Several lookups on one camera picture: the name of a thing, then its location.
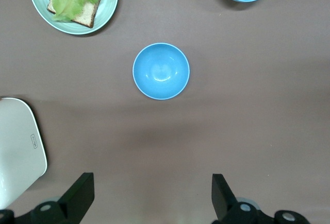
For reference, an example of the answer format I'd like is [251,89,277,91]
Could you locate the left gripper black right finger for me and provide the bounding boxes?
[211,174,310,224]

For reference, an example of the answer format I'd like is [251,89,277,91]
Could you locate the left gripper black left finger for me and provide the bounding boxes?
[0,172,95,224]

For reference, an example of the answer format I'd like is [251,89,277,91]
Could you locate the white toaster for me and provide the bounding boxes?
[0,97,48,209]

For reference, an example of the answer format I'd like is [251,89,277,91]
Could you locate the bread slice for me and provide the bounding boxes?
[46,0,104,29]

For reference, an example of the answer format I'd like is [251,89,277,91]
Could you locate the light green plate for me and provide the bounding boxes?
[27,0,119,36]

